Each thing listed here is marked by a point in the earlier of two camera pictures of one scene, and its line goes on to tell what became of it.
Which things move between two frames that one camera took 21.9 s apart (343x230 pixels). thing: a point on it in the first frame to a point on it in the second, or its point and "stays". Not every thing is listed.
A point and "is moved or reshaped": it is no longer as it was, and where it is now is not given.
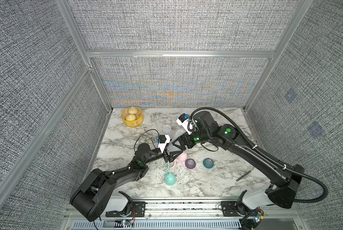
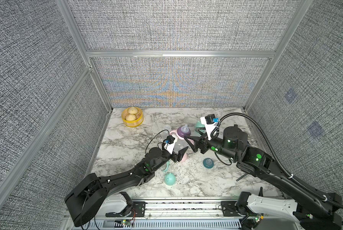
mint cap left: (170, 178) stays
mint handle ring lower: (168, 166) stays
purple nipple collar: (190, 163) is moved or reshaped
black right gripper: (182, 139) to (201, 142)
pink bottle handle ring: (175, 161) to (176, 132)
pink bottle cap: (182, 157) stays
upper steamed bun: (132, 110) stays
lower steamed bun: (131, 117) stays
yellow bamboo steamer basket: (132, 117) stays
